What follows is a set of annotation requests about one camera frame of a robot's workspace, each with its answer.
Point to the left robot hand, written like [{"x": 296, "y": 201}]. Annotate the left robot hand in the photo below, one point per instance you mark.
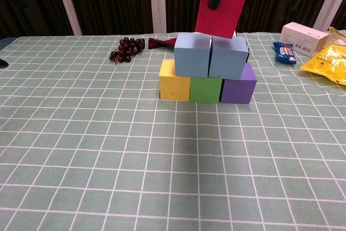
[{"x": 3, "y": 63}]

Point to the pink foam cube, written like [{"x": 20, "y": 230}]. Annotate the pink foam cube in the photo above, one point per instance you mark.
[{"x": 232, "y": 14}]

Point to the light blue foam cube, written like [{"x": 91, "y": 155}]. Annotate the light blue foam cube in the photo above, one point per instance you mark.
[
  {"x": 192, "y": 58},
  {"x": 228, "y": 58}
]

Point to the green foam cube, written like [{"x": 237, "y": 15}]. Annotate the green foam cube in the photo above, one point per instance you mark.
[{"x": 205, "y": 90}]

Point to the purple foam cube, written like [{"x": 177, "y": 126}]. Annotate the purple foam cube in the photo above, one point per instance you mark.
[{"x": 239, "y": 90}]

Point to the yellow foam cube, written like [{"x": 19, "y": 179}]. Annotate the yellow foam cube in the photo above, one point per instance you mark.
[{"x": 173, "y": 87}]

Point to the blue table pad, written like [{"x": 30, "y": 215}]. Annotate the blue table pad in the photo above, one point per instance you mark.
[{"x": 3, "y": 44}]

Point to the painted paper folding fan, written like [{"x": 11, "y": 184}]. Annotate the painted paper folding fan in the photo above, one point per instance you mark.
[{"x": 162, "y": 43}]

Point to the blue cookie packet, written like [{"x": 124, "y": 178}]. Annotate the blue cookie packet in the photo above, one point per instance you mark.
[{"x": 285, "y": 53}]

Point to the white cardboard box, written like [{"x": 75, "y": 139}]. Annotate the white cardboard box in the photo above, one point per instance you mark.
[{"x": 300, "y": 36}]

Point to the dark red grape bunch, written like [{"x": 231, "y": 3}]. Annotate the dark red grape bunch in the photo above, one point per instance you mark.
[{"x": 129, "y": 48}]

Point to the yellow snack bag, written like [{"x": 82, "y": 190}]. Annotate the yellow snack bag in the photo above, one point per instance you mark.
[{"x": 329, "y": 63}]

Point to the green checkered tablecloth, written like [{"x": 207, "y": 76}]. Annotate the green checkered tablecloth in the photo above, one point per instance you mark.
[{"x": 173, "y": 174}]

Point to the white metal frame post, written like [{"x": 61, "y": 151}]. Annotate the white metal frame post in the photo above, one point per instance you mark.
[
  {"x": 229, "y": 17},
  {"x": 157, "y": 1},
  {"x": 329, "y": 1},
  {"x": 67, "y": 3}
]

